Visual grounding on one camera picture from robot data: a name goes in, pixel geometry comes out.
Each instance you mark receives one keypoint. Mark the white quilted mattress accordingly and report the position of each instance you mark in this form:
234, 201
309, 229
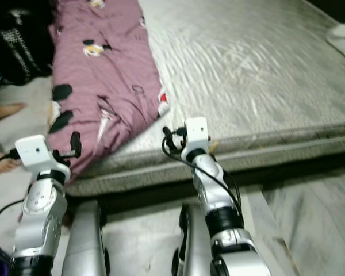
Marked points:
241, 57

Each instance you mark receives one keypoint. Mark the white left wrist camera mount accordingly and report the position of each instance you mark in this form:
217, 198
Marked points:
37, 152

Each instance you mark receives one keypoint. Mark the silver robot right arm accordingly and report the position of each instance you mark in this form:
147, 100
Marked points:
213, 190

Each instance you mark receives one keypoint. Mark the black printed bag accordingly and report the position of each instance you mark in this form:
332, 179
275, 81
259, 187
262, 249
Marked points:
23, 52

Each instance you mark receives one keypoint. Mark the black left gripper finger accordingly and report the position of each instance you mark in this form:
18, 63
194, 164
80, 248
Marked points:
76, 142

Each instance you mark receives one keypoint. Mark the person bare leg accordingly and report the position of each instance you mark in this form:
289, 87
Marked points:
3, 112
1, 162

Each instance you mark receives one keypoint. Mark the purple cartoon print blanket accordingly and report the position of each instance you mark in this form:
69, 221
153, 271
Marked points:
109, 75

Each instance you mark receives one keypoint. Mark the silver robot left leg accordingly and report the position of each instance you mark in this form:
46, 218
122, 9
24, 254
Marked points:
86, 241

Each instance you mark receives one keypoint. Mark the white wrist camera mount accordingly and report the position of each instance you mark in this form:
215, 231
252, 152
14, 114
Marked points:
197, 132
37, 152

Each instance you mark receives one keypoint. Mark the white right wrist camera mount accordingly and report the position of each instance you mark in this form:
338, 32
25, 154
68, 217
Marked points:
197, 132

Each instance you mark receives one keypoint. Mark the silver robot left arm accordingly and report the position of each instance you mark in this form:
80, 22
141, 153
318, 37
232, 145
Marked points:
40, 213

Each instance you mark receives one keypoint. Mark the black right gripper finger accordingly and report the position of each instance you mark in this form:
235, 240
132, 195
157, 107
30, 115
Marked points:
167, 138

